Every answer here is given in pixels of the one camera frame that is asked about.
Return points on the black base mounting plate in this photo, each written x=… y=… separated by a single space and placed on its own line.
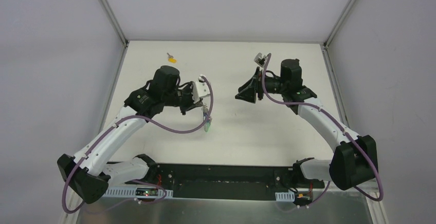
x=229 y=182

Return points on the green tagged key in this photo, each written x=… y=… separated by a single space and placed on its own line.
x=207 y=125

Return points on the white slotted cable duct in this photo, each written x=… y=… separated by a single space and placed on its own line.
x=285 y=196
x=147 y=192

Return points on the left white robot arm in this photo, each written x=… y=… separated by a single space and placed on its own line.
x=88 y=172

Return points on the right white slotted cable duct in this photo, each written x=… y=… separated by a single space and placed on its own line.
x=285 y=196

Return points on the metal keyring carabiner plate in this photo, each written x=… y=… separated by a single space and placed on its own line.
x=206 y=113

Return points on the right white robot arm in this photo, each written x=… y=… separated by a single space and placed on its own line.
x=354 y=158

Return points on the yellow tagged key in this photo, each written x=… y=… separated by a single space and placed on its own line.
x=171 y=58

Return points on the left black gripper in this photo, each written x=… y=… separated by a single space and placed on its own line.
x=185 y=100

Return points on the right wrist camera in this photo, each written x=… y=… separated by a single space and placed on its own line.
x=260 y=59

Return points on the left white slotted cable duct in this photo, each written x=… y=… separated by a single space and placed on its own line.
x=147 y=192

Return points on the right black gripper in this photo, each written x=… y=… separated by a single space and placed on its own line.
x=256 y=86

